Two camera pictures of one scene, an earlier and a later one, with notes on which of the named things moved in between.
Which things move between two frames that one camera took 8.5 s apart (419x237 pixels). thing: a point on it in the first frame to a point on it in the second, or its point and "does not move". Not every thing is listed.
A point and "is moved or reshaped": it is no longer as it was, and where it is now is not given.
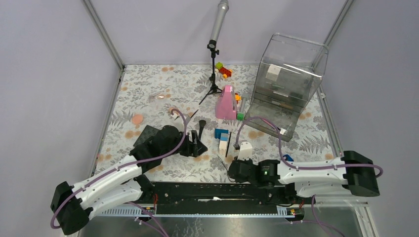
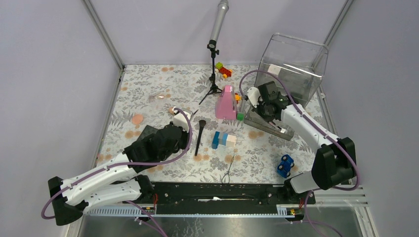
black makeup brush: [202, 123] does not move
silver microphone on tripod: [221, 20] does not move
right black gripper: [249, 161] to [257, 110]
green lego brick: [240, 116] does not move
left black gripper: [193, 148] to [187, 136]
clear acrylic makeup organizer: [287, 75] does not move
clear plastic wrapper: [156, 96] does not move
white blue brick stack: [223, 134] is moved or reshaped
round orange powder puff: [137, 118] does not move
